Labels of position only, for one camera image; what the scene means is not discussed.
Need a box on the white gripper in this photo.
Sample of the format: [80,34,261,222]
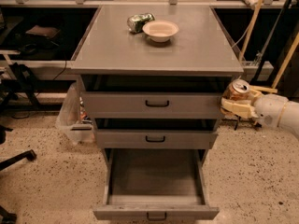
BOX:
[221,89,289,128]

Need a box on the orange soda can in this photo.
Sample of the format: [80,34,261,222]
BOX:
[223,79,250,100]

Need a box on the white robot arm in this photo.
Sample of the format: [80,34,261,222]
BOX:
[221,90,299,139]

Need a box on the grey drawer cabinet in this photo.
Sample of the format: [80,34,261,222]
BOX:
[72,5,243,161]

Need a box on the grey bottom drawer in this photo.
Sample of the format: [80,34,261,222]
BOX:
[93,148,220,222]

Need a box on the grey drawer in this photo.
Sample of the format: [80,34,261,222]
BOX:
[95,118,217,149]
[81,75,231,119]
[93,148,220,222]

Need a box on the crushed green can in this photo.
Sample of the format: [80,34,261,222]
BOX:
[127,13,155,34]

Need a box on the grey middle drawer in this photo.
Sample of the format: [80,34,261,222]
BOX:
[95,118,217,149]

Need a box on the grey top drawer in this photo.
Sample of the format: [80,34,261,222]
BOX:
[81,75,231,119]

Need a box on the white bowl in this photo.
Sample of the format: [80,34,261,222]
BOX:
[143,21,179,43]

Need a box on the clear plastic bag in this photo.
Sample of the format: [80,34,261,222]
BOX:
[55,83,94,145]

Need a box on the brown flat box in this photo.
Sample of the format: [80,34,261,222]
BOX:
[25,25,60,39]

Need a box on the black office chair base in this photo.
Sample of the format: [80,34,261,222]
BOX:
[0,125,36,224]

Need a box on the wooden stick frame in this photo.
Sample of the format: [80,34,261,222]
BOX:
[238,0,292,85]

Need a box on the black cable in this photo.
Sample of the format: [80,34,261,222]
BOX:
[50,59,67,82]

